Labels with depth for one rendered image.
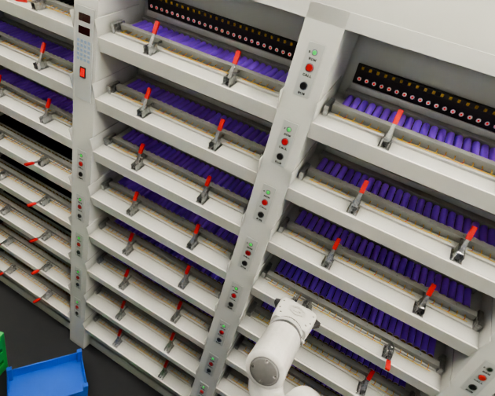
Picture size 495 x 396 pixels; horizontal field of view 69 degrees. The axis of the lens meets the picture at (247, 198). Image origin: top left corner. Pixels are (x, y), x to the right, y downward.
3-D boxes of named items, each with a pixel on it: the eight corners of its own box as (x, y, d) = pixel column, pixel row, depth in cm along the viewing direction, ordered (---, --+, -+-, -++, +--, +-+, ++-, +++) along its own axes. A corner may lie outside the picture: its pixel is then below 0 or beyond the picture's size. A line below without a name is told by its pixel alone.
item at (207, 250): (225, 280, 123) (229, 256, 113) (92, 204, 139) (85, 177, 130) (254, 240, 136) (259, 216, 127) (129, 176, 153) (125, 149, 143)
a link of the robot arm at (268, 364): (293, 364, 83) (304, 330, 81) (276, 402, 71) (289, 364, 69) (260, 348, 86) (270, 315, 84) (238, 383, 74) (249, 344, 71)
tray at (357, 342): (432, 397, 104) (449, 386, 98) (250, 294, 121) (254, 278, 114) (441, 339, 118) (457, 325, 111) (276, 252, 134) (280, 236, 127)
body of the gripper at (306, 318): (311, 332, 83) (320, 311, 93) (272, 309, 86) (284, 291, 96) (298, 357, 85) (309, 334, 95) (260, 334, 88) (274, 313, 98)
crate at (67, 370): (8, 422, 148) (6, 411, 144) (7, 378, 162) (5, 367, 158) (87, 396, 164) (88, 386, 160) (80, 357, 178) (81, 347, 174)
